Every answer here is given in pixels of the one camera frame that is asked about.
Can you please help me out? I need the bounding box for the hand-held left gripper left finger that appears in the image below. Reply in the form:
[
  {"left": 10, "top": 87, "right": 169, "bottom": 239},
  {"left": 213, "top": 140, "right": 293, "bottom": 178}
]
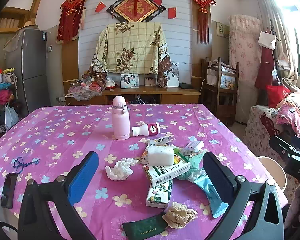
[{"left": 17, "top": 151, "right": 100, "bottom": 240}]

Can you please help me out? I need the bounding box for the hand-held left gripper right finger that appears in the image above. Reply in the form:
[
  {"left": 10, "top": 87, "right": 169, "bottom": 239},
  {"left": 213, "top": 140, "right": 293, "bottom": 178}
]
[{"left": 202, "top": 151, "right": 285, "bottom": 240}]

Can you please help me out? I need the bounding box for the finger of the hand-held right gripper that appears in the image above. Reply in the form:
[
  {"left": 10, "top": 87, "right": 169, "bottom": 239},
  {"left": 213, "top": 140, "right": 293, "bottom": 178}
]
[{"left": 269, "top": 135, "right": 300, "bottom": 159}]

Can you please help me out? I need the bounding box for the light blue packet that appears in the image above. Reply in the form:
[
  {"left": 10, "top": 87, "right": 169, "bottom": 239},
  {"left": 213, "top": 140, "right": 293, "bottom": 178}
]
[{"left": 194, "top": 175, "right": 229, "bottom": 219}]

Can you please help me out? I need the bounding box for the teal fluffy towel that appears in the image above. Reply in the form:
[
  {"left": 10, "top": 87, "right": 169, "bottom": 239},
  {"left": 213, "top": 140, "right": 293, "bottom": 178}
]
[{"left": 176, "top": 152, "right": 208, "bottom": 183}]

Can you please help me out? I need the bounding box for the beige round bin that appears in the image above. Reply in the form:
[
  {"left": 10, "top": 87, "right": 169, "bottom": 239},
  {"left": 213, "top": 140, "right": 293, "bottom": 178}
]
[{"left": 256, "top": 156, "right": 287, "bottom": 193}]

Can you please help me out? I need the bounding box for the white tissue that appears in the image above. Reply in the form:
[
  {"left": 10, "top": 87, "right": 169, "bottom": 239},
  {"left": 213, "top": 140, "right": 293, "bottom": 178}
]
[{"left": 105, "top": 158, "right": 139, "bottom": 181}]

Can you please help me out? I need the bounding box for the green white medicine box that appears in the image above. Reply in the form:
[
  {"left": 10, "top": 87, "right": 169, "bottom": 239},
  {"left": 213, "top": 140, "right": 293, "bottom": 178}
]
[{"left": 143, "top": 155, "right": 191, "bottom": 188}]

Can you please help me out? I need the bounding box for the beige tissue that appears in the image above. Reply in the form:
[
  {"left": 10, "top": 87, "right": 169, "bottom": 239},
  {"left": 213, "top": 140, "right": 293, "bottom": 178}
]
[{"left": 163, "top": 202, "right": 198, "bottom": 229}]

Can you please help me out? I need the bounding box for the dark green packet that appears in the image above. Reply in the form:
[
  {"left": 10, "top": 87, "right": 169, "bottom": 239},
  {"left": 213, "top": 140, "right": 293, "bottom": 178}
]
[{"left": 122, "top": 211, "right": 168, "bottom": 240}]

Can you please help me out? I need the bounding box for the pink printed blanket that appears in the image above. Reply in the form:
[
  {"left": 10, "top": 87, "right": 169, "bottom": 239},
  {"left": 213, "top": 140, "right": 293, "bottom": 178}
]
[{"left": 276, "top": 92, "right": 300, "bottom": 135}]

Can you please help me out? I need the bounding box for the floral covered sofa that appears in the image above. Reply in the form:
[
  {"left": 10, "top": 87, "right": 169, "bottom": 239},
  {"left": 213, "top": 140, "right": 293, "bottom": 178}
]
[{"left": 242, "top": 105, "right": 300, "bottom": 200}]

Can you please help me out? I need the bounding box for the small white red box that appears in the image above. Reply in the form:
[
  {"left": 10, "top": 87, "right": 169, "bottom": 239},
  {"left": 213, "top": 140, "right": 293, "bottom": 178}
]
[{"left": 181, "top": 140, "right": 205, "bottom": 155}]

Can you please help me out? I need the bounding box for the red bag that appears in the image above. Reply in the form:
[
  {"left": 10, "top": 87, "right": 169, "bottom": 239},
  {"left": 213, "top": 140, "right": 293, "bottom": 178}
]
[{"left": 266, "top": 85, "right": 290, "bottom": 108}]

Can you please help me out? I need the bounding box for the pink floral tablecloth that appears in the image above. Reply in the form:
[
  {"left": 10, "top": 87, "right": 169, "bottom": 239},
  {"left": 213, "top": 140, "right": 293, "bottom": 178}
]
[{"left": 0, "top": 104, "right": 288, "bottom": 240}]

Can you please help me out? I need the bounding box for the white sponge block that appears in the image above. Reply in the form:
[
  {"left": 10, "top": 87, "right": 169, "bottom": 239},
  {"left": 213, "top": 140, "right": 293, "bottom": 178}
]
[{"left": 147, "top": 145, "right": 175, "bottom": 166}]

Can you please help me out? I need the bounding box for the green white milk carton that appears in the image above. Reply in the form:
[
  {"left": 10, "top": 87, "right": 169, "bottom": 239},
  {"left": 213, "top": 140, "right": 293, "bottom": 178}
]
[{"left": 146, "top": 180, "right": 173, "bottom": 208}]

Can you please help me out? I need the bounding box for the flat snack packet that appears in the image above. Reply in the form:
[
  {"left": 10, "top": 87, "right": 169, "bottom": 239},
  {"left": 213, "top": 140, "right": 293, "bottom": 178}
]
[{"left": 140, "top": 137, "right": 177, "bottom": 164}]

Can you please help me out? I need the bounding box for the pink thermos bottle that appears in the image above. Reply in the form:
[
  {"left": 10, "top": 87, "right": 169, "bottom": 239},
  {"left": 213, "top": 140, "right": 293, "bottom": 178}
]
[{"left": 112, "top": 96, "right": 131, "bottom": 140}]

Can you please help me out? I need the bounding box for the flat black object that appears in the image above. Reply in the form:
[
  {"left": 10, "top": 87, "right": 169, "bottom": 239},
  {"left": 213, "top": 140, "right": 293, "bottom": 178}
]
[{"left": 0, "top": 173, "right": 17, "bottom": 209}]

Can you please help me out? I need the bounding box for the small pink white bottle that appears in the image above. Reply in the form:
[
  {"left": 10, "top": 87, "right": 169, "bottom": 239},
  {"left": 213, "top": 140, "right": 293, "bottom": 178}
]
[{"left": 132, "top": 122, "right": 161, "bottom": 137}]

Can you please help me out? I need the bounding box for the wooden chair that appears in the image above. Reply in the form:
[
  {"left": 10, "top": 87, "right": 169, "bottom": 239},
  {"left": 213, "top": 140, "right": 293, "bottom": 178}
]
[{"left": 201, "top": 57, "right": 240, "bottom": 125}]

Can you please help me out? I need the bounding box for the hanging red garment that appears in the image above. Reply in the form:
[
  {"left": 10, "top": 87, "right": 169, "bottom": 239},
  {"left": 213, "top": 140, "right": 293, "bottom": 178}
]
[{"left": 255, "top": 46, "right": 275, "bottom": 89}]

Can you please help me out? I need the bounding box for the pile of plastic bags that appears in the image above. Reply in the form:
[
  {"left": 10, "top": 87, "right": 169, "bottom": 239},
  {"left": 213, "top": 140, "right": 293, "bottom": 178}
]
[{"left": 65, "top": 71, "right": 108, "bottom": 102}]

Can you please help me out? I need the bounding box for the white plastic bag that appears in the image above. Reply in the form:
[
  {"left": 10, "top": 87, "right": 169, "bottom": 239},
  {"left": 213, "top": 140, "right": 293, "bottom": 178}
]
[{"left": 4, "top": 102, "right": 19, "bottom": 132}]

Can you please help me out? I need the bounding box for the wooden cabinet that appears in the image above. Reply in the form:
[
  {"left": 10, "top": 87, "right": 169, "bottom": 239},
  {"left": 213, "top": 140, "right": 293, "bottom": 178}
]
[{"left": 65, "top": 84, "right": 201, "bottom": 105}]

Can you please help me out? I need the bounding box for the floral covered standing appliance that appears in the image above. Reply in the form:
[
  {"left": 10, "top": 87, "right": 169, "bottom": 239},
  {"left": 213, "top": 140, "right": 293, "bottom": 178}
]
[{"left": 229, "top": 15, "right": 263, "bottom": 124}]

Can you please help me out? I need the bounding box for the framed couple photo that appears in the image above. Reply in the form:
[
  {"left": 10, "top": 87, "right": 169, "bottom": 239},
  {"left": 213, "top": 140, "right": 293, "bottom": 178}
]
[{"left": 120, "top": 74, "right": 139, "bottom": 89}]

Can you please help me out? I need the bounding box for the white hanging bag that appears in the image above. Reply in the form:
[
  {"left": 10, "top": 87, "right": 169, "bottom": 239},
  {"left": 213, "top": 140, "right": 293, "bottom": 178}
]
[{"left": 258, "top": 31, "right": 276, "bottom": 50}]

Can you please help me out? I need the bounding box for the wedding photo print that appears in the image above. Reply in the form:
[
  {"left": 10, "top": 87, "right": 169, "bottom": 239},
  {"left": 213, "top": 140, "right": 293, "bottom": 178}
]
[{"left": 166, "top": 65, "right": 180, "bottom": 87}]

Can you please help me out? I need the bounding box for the beige curtain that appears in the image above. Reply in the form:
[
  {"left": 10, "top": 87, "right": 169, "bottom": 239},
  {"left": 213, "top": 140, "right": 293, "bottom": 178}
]
[{"left": 255, "top": 0, "right": 299, "bottom": 80}]

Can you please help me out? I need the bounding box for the grey refrigerator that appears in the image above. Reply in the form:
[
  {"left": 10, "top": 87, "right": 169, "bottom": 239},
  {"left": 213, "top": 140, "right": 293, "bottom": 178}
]
[{"left": 5, "top": 28, "right": 48, "bottom": 115}]

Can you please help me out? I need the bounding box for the yellow floral cover cloth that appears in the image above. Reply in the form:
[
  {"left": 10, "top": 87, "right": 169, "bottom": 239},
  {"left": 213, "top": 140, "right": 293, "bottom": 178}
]
[{"left": 89, "top": 22, "right": 172, "bottom": 88}]

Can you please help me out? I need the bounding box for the red fringed banner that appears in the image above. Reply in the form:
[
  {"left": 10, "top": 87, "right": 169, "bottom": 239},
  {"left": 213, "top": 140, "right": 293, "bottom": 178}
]
[{"left": 56, "top": 0, "right": 87, "bottom": 43}]

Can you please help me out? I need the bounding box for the diamond framed red decoration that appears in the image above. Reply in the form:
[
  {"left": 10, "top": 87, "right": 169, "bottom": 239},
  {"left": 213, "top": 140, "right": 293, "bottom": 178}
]
[{"left": 106, "top": 0, "right": 167, "bottom": 23}]

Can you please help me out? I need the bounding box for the blue cord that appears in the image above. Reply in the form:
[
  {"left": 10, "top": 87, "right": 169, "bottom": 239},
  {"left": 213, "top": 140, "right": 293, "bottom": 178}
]
[{"left": 13, "top": 156, "right": 40, "bottom": 174}]

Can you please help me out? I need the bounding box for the small wall picture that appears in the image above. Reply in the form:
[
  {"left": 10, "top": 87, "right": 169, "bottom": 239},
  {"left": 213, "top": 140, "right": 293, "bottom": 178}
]
[{"left": 216, "top": 22, "right": 230, "bottom": 38}]

